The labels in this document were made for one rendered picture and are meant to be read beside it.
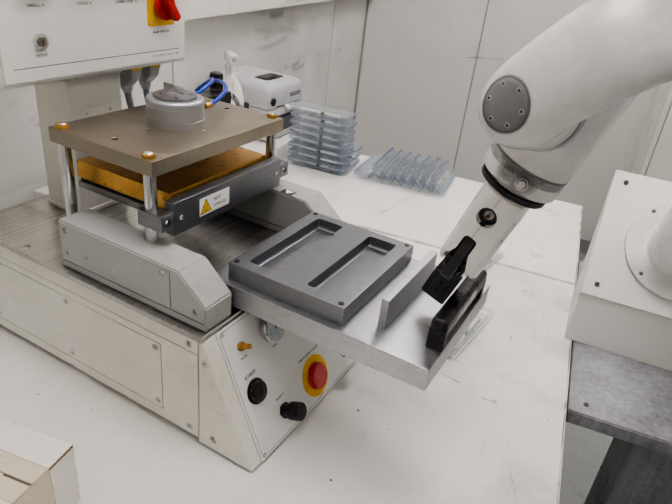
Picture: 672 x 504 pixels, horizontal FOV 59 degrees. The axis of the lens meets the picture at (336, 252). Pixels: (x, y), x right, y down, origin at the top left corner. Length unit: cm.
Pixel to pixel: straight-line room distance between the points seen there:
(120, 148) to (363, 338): 37
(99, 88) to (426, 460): 72
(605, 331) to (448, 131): 221
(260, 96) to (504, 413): 116
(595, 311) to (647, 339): 10
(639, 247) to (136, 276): 84
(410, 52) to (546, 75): 273
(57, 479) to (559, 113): 62
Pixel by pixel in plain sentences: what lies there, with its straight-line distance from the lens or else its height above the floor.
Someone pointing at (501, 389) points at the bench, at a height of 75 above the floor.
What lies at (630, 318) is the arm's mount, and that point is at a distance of 116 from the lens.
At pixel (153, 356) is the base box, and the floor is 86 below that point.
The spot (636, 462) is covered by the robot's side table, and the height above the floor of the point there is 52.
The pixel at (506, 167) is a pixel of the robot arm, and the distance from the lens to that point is 61.
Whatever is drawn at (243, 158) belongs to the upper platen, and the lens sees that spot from 89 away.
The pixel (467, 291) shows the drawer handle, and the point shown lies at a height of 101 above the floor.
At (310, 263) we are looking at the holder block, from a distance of 75.
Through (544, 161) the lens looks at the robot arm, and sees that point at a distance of 60.
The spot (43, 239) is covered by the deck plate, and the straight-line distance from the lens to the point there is 96.
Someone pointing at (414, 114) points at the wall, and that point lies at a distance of 327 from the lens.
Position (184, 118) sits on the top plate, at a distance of 83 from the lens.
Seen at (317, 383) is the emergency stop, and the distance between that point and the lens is 88.
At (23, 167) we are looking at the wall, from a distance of 148.
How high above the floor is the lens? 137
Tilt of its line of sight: 28 degrees down
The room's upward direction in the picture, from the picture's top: 7 degrees clockwise
